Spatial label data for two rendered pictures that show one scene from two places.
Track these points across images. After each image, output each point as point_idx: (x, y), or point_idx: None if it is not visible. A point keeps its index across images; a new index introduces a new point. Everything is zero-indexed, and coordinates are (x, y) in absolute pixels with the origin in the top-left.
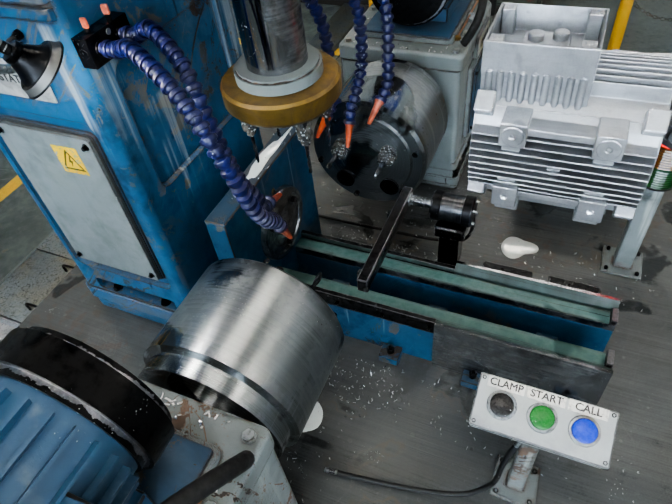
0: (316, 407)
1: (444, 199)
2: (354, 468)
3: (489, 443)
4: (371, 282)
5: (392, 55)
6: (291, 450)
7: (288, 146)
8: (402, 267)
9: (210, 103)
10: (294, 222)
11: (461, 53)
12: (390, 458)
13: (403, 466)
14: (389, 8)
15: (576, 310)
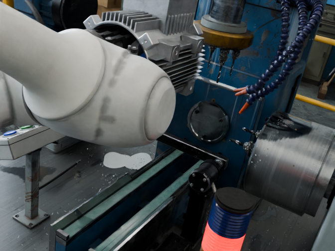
0: (114, 166)
1: (206, 163)
2: (76, 170)
3: (59, 215)
4: None
5: (267, 71)
6: (96, 156)
7: (239, 95)
8: (180, 181)
9: (252, 59)
10: (215, 135)
11: None
12: (73, 181)
13: (67, 184)
14: (288, 49)
15: (111, 240)
